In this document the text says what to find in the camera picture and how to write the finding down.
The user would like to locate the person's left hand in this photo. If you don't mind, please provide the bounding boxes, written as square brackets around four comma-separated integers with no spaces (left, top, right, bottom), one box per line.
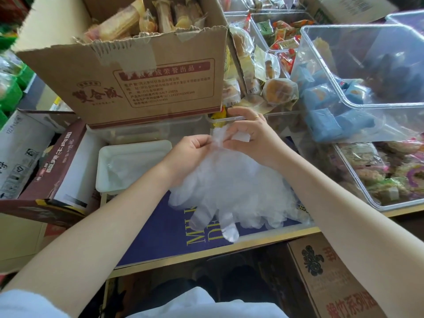
[162,134,214,184]

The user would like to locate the person's right hand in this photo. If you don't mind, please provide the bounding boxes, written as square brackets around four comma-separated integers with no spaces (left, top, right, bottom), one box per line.
[223,106,293,170]

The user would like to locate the bundle of clear plastic gloves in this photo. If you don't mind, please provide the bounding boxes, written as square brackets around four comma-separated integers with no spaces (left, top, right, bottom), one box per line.
[167,124,314,243]

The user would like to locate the person's right forearm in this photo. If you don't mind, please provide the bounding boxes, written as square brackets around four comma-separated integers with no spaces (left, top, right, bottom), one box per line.
[273,152,424,310]

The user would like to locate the person's left forearm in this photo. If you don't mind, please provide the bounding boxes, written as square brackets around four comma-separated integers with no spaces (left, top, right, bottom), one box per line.
[0,161,186,297]

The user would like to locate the clear lidded plastic bin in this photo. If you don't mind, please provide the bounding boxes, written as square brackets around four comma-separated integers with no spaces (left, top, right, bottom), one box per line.
[86,115,213,147]

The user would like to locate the pile of wrapped bread packets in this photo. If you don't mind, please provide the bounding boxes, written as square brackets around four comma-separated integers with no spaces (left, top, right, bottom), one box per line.
[223,24,299,114]

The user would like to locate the white plastic tray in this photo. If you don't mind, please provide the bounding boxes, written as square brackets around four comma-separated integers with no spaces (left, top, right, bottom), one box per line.
[95,140,173,196]

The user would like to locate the large red-printed cardboard box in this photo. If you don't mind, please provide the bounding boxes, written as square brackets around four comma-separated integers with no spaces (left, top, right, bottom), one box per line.
[15,0,253,129]

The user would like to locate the pile of blue snack packets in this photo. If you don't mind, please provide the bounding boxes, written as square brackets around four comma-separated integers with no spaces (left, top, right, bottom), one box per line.
[296,63,379,143]

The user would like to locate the navy printed flat box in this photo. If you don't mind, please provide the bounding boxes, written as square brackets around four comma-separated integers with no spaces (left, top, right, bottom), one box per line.
[116,191,319,267]

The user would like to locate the pile of red orange packets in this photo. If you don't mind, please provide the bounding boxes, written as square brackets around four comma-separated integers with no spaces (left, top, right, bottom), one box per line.
[257,19,315,74]

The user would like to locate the clear bin of red packets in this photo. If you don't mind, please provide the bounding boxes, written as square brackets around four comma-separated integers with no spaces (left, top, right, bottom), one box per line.
[249,11,319,80]

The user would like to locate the pile of boxed snack packets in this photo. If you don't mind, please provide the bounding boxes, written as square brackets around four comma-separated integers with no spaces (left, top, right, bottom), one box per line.
[74,0,208,44]

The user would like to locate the person's dark trousers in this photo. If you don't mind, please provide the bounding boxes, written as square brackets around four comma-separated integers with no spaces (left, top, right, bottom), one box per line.
[131,264,280,308]

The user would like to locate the brown printed carton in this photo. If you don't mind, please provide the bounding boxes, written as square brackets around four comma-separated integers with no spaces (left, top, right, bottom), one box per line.
[0,120,101,226]

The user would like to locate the clear bin of small sweets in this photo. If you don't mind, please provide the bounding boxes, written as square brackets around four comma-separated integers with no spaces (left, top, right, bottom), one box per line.
[215,0,307,14]

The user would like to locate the clear bin of colourful snacks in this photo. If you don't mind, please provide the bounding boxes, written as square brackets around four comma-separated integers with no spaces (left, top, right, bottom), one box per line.
[331,137,424,212]

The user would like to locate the pile of colourful snack packets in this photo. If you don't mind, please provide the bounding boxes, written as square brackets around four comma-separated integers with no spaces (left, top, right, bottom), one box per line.
[339,140,424,206]

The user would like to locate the large tilted clear plastic bin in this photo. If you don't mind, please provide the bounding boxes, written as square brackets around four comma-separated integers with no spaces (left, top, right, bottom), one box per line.
[289,24,424,143]

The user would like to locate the person's white shirt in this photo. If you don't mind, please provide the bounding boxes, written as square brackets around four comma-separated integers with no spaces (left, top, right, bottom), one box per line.
[0,287,289,318]

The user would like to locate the brown box with flower print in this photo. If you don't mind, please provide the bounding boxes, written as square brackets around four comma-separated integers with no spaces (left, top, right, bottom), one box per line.
[288,233,389,318]

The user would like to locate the white cardboard box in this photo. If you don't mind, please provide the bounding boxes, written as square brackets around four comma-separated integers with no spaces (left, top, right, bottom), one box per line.
[0,109,57,201]

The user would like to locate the empty clear plastic bin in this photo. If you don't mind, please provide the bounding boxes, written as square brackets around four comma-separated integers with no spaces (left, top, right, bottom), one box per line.
[385,9,424,32]

